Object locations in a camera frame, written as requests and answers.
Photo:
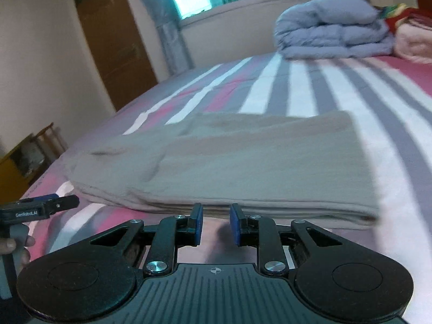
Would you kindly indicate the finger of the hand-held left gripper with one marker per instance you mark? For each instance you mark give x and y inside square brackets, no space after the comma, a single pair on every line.
[64,203]

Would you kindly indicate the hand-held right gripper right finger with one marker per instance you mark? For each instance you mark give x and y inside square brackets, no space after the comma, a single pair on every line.
[235,226]

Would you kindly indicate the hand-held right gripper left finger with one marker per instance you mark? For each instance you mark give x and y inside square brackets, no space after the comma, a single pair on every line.
[198,225]

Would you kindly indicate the grey-green pants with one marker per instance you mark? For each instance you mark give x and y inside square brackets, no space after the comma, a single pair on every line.
[236,162]

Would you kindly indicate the person's left hand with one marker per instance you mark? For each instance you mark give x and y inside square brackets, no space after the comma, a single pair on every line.
[25,253]

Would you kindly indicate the yellow cabinet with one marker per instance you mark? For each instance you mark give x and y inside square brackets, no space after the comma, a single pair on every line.
[13,179]

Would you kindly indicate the wooden rack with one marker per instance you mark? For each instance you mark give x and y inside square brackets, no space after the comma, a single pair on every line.
[50,141]

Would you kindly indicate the bed with striped pink sheet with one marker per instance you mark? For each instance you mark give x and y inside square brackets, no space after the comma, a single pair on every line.
[303,84]

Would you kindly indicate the brown wooden door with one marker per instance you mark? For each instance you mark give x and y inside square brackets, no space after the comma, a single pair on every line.
[111,40]

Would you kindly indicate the grey curtain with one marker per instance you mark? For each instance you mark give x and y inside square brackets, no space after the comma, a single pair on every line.
[168,30]

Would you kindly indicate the folded blue-grey comforter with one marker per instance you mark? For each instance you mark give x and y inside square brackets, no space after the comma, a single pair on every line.
[330,30]

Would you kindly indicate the folded pink blanket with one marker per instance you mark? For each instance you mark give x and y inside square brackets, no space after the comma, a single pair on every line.
[415,45]

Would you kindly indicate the folded red cloth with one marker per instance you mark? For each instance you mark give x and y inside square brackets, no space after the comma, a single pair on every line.
[400,17]

